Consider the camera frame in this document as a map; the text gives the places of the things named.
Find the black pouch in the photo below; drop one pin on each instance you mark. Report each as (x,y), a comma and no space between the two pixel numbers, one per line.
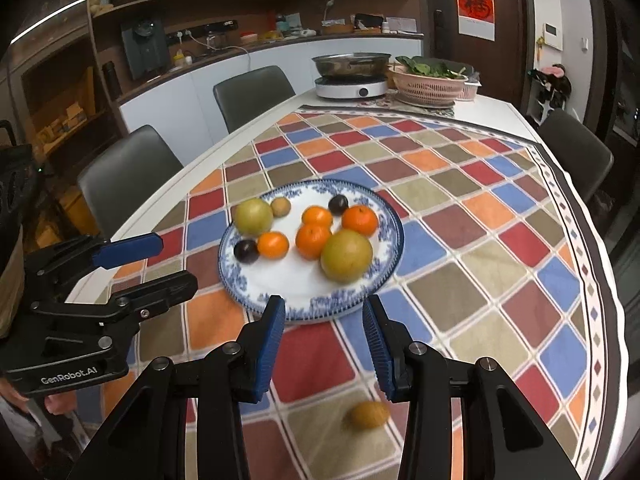
(369,22)

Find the white lower cabinets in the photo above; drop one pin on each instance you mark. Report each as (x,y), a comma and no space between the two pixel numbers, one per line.
(165,105)

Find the rack with pink item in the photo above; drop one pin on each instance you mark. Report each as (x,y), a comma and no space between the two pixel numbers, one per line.
(550,90)

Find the dark brown door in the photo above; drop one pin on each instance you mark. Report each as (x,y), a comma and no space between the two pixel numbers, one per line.
(510,60)

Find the green leafy vegetables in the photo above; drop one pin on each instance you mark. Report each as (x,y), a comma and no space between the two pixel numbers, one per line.
(425,67)

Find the white induction cooker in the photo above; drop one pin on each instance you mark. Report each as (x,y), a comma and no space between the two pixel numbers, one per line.
(350,90)

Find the patterned placemat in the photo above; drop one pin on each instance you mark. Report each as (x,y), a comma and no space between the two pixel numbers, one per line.
(390,102)

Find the led light strip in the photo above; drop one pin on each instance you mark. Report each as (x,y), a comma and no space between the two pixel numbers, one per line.
(47,21)

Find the black wall water dispenser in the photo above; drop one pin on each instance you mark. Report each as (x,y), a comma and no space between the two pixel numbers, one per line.
(145,50)

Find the small brown kiwi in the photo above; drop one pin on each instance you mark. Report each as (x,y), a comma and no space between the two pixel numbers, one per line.
(368,415)
(280,206)

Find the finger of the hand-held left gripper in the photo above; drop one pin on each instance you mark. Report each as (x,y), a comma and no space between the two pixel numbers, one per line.
(130,249)
(165,287)

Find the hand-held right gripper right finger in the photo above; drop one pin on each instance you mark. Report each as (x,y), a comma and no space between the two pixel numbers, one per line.
(377,355)

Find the wicker tray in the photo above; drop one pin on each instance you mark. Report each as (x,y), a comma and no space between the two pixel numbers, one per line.
(337,29)

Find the person's left hand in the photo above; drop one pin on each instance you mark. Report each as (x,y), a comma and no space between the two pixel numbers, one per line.
(60,404)

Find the wooden wall shelf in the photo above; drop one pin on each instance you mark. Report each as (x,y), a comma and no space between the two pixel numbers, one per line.
(240,10)

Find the stainless steel pot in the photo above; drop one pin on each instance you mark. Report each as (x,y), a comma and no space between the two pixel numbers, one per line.
(350,66)

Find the small green pear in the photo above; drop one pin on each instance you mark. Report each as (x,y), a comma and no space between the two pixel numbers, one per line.
(254,216)

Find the glass jar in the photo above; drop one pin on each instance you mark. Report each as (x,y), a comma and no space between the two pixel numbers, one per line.
(214,41)

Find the blue and white plate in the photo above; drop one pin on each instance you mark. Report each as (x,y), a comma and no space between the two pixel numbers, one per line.
(280,285)

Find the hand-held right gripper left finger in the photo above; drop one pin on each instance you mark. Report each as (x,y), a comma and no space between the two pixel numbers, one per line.
(270,345)

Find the white wall intercom panel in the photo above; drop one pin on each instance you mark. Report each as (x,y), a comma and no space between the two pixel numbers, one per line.
(552,36)

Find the red and white wall poster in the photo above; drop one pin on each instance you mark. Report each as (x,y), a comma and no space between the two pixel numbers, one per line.
(475,5)

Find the grey dining chair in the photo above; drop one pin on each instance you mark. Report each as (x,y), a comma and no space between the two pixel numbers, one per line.
(252,97)
(575,152)
(130,175)

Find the orange mandarin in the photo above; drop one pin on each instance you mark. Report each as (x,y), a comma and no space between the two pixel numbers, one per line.
(317,216)
(273,245)
(312,242)
(359,220)

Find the black thermos bottle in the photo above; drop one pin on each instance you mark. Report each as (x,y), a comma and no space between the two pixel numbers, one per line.
(112,82)

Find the dark purple passion fruit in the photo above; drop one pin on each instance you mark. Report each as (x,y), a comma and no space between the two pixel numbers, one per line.
(338,204)
(246,251)

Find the small pink basket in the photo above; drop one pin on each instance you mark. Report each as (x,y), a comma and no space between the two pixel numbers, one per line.
(472,89)

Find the colourful checkered tablecloth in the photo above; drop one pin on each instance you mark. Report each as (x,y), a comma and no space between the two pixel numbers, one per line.
(475,240)

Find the black door lock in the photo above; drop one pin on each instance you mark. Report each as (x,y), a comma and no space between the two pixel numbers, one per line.
(439,25)

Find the black power strip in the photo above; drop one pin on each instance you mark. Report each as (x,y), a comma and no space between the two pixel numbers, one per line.
(200,29)

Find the wooden display cabinet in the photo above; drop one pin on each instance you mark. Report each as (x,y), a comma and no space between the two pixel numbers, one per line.
(65,100)

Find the large yellow pear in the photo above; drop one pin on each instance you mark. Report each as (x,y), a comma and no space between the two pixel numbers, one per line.
(346,256)

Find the pink colander basket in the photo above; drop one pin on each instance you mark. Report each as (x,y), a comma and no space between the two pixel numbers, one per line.
(427,91)

